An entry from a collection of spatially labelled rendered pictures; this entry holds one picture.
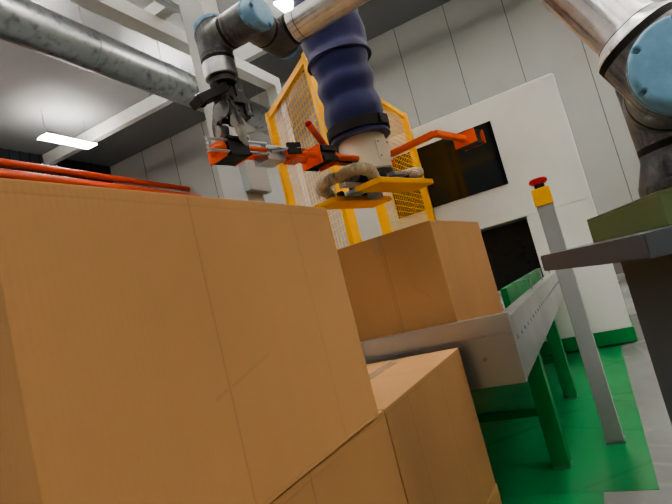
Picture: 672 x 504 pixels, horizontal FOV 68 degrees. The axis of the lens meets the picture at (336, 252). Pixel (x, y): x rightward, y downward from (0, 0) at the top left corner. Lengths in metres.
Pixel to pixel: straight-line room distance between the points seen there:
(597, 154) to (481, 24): 3.48
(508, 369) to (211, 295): 1.13
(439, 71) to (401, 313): 9.77
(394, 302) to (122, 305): 1.27
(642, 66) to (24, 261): 0.90
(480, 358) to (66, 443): 1.29
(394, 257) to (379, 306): 0.18
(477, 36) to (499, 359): 10.05
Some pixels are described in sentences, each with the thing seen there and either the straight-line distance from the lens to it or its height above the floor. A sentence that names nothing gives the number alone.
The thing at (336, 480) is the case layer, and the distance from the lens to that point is 0.82.
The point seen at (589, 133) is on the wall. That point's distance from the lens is 10.60.
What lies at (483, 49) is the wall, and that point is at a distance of 11.21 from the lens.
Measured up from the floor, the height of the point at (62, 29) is 4.97.
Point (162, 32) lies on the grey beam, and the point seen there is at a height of 3.10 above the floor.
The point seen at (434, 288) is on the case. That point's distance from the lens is 1.66.
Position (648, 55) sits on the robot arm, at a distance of 0.99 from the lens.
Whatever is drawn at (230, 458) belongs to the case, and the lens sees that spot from 0.63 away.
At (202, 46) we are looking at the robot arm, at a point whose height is 1.50.
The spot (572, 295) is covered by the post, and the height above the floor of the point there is 0.57.
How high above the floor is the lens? 0.76
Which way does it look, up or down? 6 degrees up
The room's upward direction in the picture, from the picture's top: 14 degrees counter-clockwise
